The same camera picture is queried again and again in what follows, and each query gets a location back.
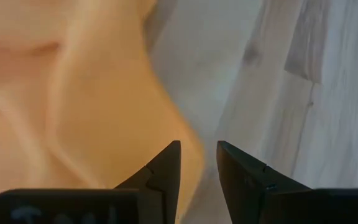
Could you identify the orange microfiber towel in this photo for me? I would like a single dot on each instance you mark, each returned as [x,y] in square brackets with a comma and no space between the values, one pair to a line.
[104,109]

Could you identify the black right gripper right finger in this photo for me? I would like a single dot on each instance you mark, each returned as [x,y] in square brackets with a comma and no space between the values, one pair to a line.
[253,196]

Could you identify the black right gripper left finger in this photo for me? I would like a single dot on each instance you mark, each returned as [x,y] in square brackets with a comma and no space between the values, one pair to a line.
[154,193]

